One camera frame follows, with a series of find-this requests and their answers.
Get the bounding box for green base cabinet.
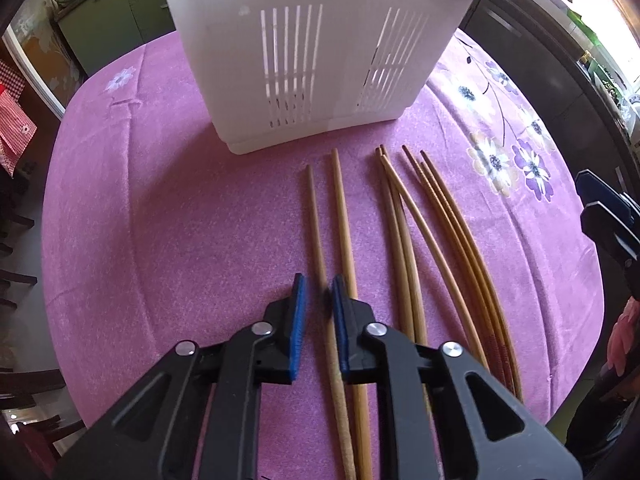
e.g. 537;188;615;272
54;0;177;78

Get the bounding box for brown wooden chopstick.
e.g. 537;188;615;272
375;147;417;345
381;155;491;372
380;145;429;347

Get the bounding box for frosted floral sliding door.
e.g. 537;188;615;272
2;0;72;122

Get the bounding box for white slotted utensil holder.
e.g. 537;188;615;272
154;0;493;155

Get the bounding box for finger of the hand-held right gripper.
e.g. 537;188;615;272
575;170;632;206
582;201;640;268

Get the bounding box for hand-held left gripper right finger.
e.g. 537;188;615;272
330;274;583;480

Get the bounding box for dark trousers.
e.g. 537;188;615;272
565;372;640;462

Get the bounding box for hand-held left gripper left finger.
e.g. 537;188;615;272
52;273;306;480

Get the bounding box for light wooden chopstick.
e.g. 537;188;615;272
330;148;373;480
304;164;357;480

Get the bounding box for dark kitchen base cabinet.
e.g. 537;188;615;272
460;0;640;201

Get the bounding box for purple floral tablecloth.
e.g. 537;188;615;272
41;25;602;480

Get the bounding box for pink garment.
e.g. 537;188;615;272
606;297;640;378

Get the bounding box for dark wooden chair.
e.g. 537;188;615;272
0;367;87;466
0;210;39;311

